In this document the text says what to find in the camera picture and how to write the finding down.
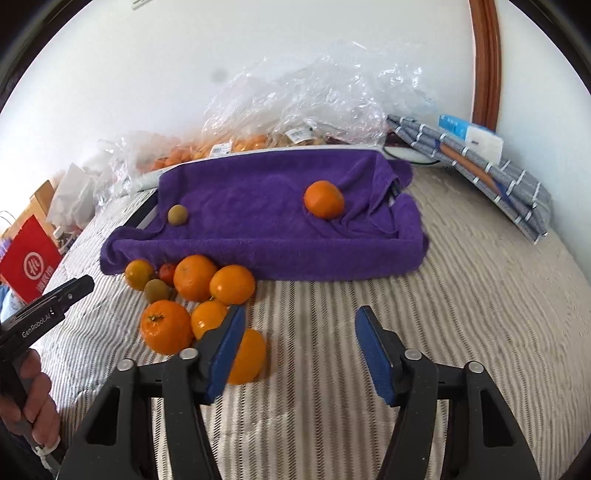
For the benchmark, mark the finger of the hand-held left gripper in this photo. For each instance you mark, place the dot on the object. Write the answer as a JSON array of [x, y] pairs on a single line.
[[74, 288]]

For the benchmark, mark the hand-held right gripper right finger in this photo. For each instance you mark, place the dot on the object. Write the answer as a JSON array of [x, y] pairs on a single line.
[[376, 355]]

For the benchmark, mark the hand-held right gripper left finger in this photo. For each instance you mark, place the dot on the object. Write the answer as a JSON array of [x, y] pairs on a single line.
[[228, 353]]

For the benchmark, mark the orange with green stem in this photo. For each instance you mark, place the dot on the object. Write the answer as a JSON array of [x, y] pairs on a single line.
[[166, 326]]

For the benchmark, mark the kiwi fruit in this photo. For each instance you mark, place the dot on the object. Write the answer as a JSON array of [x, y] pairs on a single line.
[[157, 290], [177, 214]]

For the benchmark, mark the small red fruit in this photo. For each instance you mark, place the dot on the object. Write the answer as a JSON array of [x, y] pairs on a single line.
[[167, 273]]

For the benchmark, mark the clear bag of brown fruits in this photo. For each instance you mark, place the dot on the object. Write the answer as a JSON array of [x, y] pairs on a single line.
[[304, 137]]

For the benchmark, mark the person's left hand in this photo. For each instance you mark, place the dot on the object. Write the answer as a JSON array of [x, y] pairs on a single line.
[[39, 401]]

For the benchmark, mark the red paper bag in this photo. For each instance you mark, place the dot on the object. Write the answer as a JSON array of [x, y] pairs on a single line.
[[30, 261]]

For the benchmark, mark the white plastic bag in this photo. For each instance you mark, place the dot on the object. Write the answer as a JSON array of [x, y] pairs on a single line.
[[74, 194]]

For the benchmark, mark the crumpled clear plastic bag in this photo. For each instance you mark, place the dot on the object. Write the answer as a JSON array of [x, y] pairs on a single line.
[[120, 161], [323, 92]]

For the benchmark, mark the purple towel-lined tray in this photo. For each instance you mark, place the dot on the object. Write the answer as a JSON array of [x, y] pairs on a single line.
[[258, 217]]

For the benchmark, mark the clear bag of oranges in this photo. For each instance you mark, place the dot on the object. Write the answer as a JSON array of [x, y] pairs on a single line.
[[203, 150]]

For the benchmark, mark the black-rimmed white disc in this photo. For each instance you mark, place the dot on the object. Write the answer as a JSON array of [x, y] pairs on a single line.
[[411, 154]]

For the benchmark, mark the brown wooden stick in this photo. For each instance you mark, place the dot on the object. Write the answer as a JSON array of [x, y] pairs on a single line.
[[475, 173]]

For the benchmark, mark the plaid grey cloth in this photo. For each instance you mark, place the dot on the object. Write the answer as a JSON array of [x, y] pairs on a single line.
[[517, 194]]

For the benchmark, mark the small white box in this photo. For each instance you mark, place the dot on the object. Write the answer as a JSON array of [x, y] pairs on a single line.
[[485, 144]]

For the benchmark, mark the blue tissue pack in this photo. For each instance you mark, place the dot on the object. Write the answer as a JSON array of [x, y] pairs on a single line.
[[455, 125]]

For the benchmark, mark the brown wooden door frame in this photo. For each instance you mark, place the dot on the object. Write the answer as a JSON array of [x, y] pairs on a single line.
[[485, 60]]

